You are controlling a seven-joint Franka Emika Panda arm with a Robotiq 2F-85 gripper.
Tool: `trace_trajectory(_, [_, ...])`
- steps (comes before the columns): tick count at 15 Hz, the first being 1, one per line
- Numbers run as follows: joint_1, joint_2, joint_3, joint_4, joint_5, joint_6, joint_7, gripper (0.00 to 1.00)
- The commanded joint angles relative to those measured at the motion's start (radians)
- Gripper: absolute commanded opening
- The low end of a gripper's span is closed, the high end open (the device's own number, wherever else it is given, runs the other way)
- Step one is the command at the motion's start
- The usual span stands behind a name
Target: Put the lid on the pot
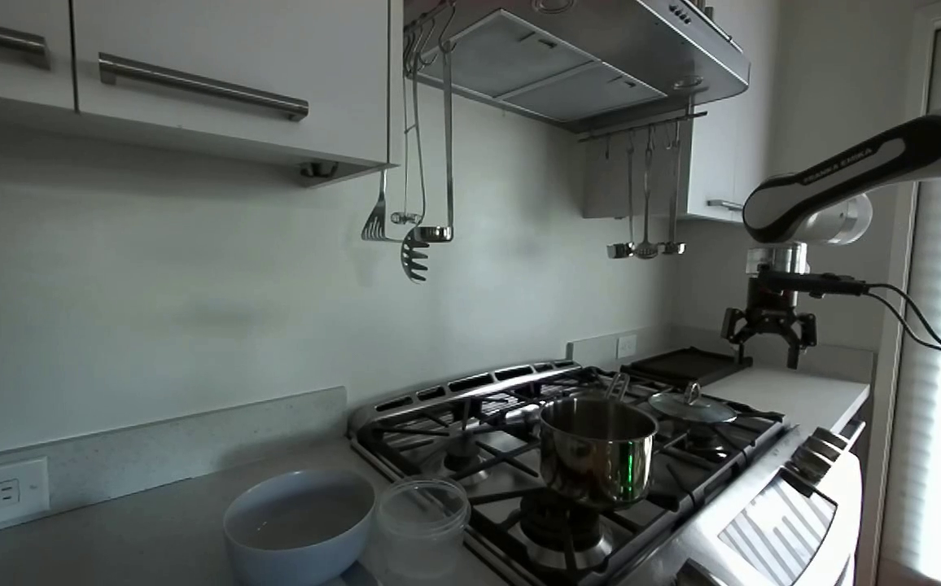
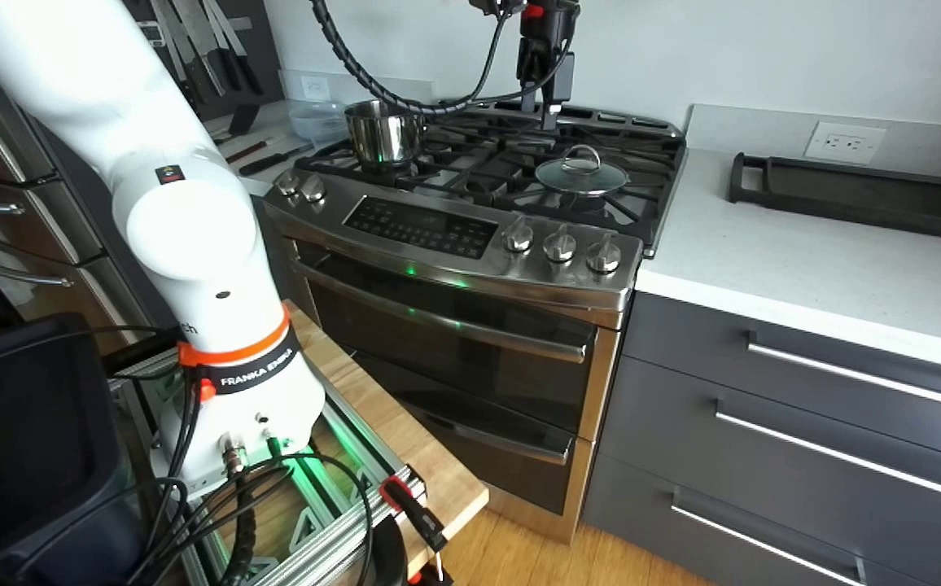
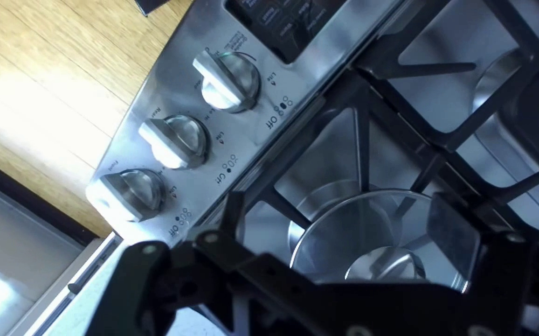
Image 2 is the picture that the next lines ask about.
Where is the grey drawer cabinet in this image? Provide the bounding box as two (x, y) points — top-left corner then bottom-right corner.
(0, 60), (152, 337)

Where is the red black clamp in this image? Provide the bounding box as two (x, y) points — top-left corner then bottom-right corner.
(379, 465), (455, 586)

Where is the dark grey kitchen drawer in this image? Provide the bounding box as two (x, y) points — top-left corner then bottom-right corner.
(618, 291), (941, 473)
(580, 453), (929, 586)
(596, 356), (941, 586)

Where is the black looped base cable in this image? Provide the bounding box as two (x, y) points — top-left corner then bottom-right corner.
(213, 450), (379, 586)

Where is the steel oven drawer handle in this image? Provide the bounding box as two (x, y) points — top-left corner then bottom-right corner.
(412, 396), (580, 473)

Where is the silver drawer handle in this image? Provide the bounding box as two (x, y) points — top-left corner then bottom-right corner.
(668, 495), (869, 586)
(742, 337), (941, 419)
(710, 405), (941, 513)

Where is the black knife rack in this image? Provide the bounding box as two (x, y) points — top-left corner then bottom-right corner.
(143, 0), (284, 115)

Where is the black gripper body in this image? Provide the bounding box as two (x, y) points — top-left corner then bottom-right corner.
(510, 0), (583, 109)

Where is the wooden stand board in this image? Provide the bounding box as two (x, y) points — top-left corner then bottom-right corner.
(286, 305), (490, 579)

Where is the clear plastic container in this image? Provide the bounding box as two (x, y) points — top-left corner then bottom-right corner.
(284, 96), (348, 147)

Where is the glass lid with knob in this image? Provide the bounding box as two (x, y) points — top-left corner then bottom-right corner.
(532, 145), (635, 203)

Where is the aluminium stand frame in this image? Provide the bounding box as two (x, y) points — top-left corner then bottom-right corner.
(107, 353), (412, 586)

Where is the black plastic bin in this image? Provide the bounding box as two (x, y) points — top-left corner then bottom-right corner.
(0, 312), (152, 586)

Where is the black griddle tray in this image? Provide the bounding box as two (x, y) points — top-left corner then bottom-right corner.
(722, 149), (941, 247)

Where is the steel oven door handle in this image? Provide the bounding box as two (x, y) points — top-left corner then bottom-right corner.
(300, 259), (596, 369)

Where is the black handled knife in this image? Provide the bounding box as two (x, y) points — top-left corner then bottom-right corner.
(233, 147), (304, 179)

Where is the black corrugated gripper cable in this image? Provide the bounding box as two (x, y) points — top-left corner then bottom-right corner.
(309, 0), (521, 118)

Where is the white wall outlet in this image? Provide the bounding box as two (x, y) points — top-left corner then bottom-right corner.
(803, 118), (889, 167)

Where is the stainless steel gas range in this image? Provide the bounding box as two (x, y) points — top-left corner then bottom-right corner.
(260, 99), (689, 544)

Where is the stainless steel pot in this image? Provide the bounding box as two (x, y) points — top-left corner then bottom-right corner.
(343, 99), (430, 173)

